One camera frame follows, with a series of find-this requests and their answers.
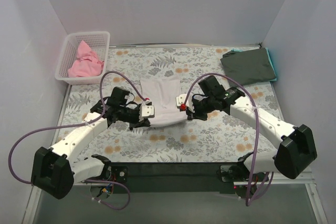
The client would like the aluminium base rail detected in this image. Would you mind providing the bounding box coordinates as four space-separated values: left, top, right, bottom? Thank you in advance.
31 163 316 196

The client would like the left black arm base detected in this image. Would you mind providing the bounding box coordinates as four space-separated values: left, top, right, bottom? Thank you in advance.
82 166 129 184

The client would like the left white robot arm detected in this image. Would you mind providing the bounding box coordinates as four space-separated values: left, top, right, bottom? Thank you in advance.
31 87 155 199

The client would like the teal folded t shirt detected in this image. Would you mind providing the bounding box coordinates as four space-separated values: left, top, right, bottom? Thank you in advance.
230 47 278 82

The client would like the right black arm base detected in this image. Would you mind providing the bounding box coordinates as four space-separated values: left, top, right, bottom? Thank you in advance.
219 162 270 183

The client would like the floral table mat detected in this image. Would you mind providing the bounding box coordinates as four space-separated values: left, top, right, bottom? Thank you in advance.
58 47 274 162

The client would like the white plastic basket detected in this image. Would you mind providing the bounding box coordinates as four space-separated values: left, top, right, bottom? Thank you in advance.
55 31 110 85

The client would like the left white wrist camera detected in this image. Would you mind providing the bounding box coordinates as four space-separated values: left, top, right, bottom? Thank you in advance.
140 103 155 119

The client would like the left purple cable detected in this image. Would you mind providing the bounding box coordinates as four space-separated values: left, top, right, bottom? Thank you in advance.
8 71 152 211

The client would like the white t shirt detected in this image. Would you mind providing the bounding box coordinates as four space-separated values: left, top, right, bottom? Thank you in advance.
140 76 187 128

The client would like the dark green folded t shirt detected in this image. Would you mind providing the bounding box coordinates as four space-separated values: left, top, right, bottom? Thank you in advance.
219 48 277 87

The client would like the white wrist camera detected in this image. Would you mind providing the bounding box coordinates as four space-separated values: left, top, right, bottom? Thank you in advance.
175 94 187 111
140 103 155 119

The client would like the pink t shirt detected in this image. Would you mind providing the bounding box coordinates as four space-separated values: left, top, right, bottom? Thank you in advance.
68 40 104 78

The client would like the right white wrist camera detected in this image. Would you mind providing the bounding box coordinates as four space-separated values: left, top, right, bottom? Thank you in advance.
175 94 187 111

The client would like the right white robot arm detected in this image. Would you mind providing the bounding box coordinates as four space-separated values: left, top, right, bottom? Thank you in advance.
176 73 317 179

